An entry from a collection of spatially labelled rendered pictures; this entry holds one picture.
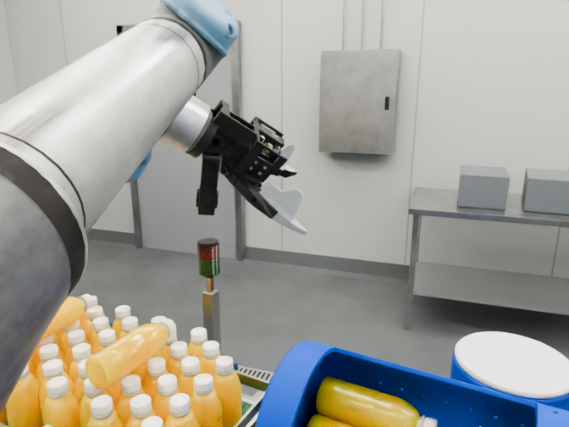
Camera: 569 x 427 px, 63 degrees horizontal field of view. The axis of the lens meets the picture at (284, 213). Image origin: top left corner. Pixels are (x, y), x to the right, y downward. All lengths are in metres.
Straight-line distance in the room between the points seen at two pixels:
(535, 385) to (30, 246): 1.18
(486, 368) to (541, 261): 3.08
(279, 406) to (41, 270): 0.67
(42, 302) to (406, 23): 3.93
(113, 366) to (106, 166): 0.79
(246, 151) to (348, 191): 3.55
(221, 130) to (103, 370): 0.57
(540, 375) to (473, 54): 3.03
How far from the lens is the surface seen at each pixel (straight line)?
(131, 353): 1.05
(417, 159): 4.06
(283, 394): 0.83
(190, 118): 0.63
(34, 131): 0.24
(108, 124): 0.28
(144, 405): 1.00
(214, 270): 1.39
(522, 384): 1.27
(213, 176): 0.69
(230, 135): 0.65
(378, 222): 4.21
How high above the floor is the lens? 1.70
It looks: 16 degrees down
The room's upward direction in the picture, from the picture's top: straight up
